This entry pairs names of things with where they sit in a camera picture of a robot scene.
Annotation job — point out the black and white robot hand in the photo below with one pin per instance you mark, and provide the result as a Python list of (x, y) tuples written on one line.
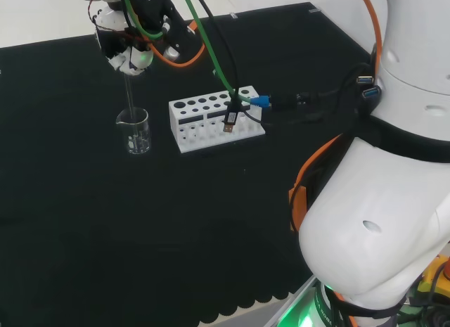
[(135, 59)]

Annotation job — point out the white test tube rack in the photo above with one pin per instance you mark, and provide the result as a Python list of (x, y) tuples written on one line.
[(197, 110)]

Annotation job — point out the clear glass beaker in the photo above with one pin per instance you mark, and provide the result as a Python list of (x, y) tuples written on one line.
[(137, 137)]

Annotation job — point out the black bench cloth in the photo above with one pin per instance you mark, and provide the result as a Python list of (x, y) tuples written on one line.
[(105, 218)]

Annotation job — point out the clear cloth clip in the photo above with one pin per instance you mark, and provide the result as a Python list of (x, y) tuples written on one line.
[(314, 11)]

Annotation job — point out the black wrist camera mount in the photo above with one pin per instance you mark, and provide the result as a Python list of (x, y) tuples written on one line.
[(154, 10)]

